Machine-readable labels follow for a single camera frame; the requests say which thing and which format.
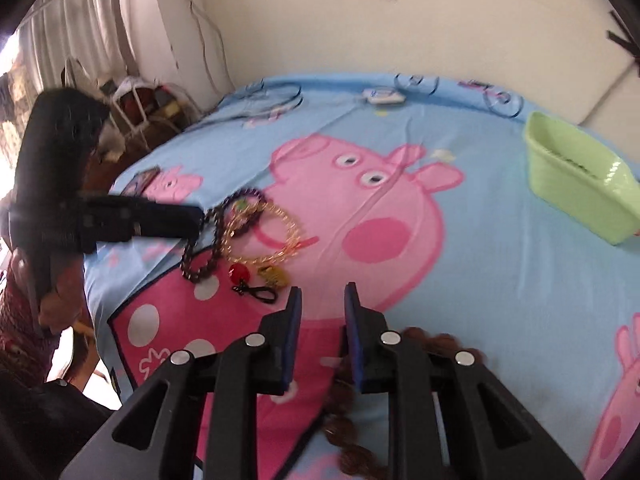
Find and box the white wire rack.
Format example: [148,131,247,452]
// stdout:
[100,76,201,136]

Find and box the person's left forearm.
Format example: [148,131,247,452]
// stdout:
[0,255,61,378]

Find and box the black tape cross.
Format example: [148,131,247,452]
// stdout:
[605,10,640,66]

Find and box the dark purple bead necklace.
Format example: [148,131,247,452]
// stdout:
[180,186,266,281]

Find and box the small white device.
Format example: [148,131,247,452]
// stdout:
[361,87,403,107]

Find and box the blue cartoon pig bed sheet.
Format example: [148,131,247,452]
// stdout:
[82,72,640,480]

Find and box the red bead charm black cord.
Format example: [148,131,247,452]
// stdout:
[227,262,278,305]

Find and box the dark flat card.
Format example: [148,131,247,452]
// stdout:
[122,166,162,197]

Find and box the dark cloth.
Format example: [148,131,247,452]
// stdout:
[0,360,121,480]

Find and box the yellow pendant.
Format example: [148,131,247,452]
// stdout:
[257,266,291,288]

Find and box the person's left hand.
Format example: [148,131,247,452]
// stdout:
[39,254,93,333]

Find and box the reddish brown bead bracelet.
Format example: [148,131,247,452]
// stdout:
[320,326,488,480]

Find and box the gold bead bracelet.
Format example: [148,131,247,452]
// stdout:
[222,200,318,266]

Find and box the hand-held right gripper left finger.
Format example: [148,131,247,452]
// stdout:
[60,286,303,480]

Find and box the white curtain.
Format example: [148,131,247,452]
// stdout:
[15,0,146,91]

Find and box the thin wall cable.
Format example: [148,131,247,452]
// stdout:
[167,0,233,93]

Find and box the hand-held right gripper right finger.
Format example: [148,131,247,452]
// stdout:
[341,281,586,480]

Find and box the light green plastic basket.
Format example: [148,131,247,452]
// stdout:
[522,111,640,246]

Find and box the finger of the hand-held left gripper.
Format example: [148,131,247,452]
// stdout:
[132,197,206,239]

